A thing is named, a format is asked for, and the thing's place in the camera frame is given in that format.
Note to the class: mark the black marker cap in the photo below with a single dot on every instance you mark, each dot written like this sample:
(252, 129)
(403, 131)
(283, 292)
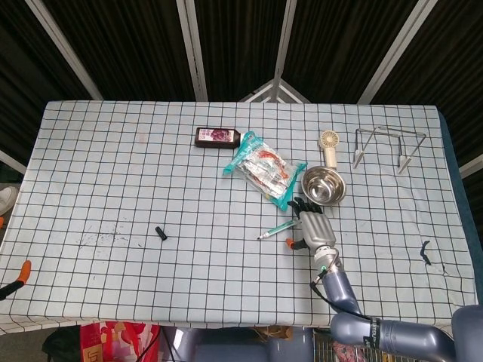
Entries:
(162, 233)

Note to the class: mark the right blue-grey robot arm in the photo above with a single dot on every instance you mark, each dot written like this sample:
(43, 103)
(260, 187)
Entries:
(341, 290)

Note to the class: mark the blue checkered tablecloth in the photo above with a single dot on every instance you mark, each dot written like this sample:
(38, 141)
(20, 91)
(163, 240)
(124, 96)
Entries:
(151, 279)

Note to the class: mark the black curtain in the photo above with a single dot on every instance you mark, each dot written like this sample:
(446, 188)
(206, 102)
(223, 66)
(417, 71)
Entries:
(132, 45)

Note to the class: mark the white shoe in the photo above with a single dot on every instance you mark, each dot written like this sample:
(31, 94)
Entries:
(7, 200)

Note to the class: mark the teal foil snack bag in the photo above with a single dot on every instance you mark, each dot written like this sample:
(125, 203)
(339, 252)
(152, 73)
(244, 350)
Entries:
(266, 171)

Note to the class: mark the white triangular frame base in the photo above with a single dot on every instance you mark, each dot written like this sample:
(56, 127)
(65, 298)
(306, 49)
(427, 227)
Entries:
(264, 93)

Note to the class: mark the black bag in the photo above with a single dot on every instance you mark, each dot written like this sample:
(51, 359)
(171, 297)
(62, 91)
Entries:
(62, 345)

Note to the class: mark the dark bottle purple label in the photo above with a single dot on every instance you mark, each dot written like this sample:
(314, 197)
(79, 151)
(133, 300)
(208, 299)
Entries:
(217, 138)

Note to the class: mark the green white marker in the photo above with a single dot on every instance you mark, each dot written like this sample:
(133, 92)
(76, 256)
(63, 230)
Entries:
(277, 231)

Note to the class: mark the white metal frame post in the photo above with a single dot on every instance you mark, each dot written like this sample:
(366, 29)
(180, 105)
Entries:
(192, 49)
(396, 53)
(64, 49)
(285, 37)

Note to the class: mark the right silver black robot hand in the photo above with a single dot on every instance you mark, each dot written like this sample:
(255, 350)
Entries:
(319, 230)

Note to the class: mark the stainless steel bowl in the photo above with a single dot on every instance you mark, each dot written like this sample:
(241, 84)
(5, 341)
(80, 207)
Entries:
(322, 186)

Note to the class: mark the cream handheld fan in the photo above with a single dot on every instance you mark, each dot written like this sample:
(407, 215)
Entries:
(330, 151)

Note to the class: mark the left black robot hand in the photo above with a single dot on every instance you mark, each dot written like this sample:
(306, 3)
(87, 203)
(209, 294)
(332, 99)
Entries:
(23, 273)

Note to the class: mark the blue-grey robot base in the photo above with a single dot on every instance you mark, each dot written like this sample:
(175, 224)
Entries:
(234, 348)

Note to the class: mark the red shopping bag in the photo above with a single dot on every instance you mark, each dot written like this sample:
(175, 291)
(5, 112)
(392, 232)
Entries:
(113, 341)

